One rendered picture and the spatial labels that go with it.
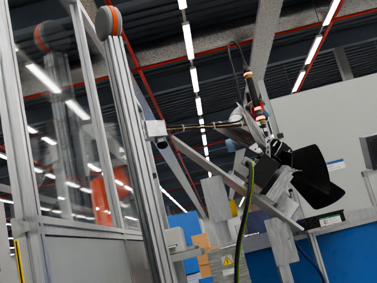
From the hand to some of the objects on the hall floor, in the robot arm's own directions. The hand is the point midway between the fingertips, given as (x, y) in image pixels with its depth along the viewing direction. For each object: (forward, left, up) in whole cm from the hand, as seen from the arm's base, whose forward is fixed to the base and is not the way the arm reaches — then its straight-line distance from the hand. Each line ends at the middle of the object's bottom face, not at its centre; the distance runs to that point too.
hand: (256, 100), depth 227 cm
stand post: (+6, -34, -149) cm, 153 cm away
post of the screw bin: (-20, +14, -149) cm, 151 cm away
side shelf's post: (+2, -55, -149) cm, 159 cm away
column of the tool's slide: (+31, -62, -150) cm, 165 cm away
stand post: (+8, -11, -149) cm, 150 cm away
